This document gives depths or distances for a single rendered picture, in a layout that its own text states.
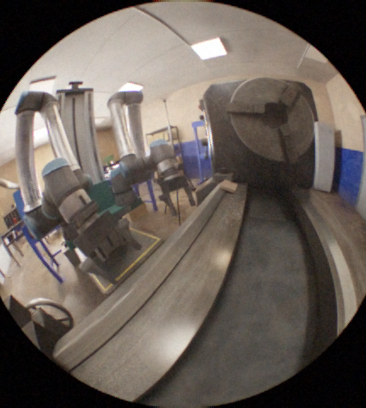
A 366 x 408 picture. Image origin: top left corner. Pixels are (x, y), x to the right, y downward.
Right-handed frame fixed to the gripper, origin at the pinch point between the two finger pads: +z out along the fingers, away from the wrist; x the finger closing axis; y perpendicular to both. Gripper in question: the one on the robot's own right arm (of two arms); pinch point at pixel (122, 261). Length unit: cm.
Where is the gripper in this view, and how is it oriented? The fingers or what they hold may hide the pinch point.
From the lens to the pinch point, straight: 37.3
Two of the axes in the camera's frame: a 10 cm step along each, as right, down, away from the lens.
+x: -3.3, 5.3, -7.8
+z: 5.5, 7.8, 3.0
